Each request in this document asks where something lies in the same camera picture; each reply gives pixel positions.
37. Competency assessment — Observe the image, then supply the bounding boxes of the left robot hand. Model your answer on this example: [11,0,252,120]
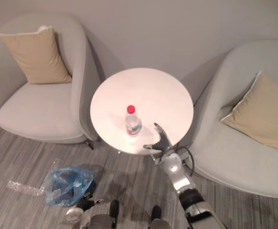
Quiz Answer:
[75,192,102,210]

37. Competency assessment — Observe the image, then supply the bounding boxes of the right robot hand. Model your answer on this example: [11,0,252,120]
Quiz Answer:
[142,122,175,158]

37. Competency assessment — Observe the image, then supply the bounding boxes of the blue plastic rubbish bag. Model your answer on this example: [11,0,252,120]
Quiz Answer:
[44,166,95,208]

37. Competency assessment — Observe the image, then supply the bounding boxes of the round white tea table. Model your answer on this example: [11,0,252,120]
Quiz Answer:
[90,67,195,158]

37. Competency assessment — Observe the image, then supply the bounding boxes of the clear water bottle red cap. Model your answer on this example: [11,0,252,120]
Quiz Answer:
[124,104,143,138]

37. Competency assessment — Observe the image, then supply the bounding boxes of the light grey armchair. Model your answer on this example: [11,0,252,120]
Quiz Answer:
[0,14,102,150]
[185,39,278,199]

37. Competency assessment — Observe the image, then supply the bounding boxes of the clear tape strip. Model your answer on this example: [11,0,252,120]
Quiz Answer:
[6,180,47,197]

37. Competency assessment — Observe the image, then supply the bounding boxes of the right robot leg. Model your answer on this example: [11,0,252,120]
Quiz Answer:
[149,205,171,229]

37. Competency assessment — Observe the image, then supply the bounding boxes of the beige square cushion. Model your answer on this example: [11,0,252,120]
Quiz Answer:
[0,27,73,85]
[220,71,278,152]

